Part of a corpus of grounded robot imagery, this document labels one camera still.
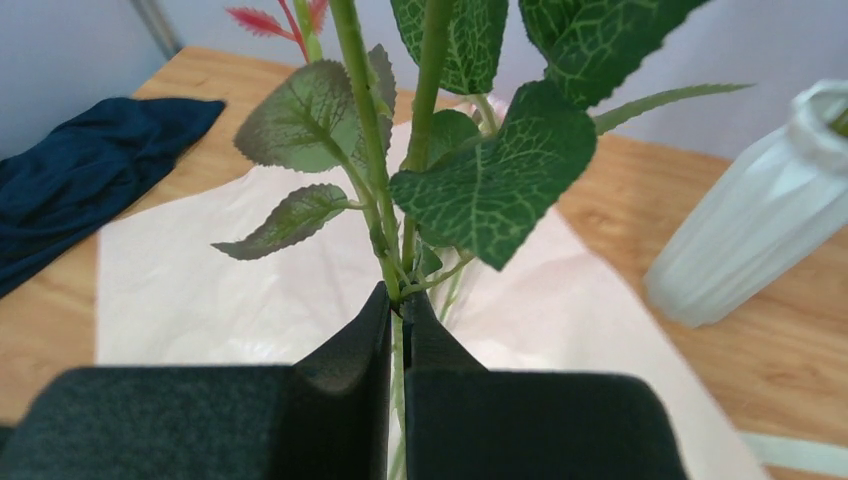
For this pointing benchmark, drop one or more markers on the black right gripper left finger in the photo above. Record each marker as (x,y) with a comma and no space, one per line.
(323,417)

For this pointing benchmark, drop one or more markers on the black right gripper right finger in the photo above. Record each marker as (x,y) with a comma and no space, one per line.
(465,421)

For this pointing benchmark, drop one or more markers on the pink paper flower wrap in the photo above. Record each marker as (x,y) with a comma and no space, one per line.
(166,295)

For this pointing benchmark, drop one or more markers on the pale pink rose stem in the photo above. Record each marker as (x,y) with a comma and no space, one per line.
(460,194)

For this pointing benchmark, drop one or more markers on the white ribbed vase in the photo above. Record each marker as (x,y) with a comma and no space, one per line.
(783,197)

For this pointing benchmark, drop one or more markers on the dark blue cloth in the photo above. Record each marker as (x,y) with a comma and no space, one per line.
(88,170)

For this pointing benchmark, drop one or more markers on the white printed ribbon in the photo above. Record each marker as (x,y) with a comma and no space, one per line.
(793,453)

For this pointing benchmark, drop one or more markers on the aluminium frame post left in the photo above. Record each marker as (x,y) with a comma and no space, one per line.
(153,17)

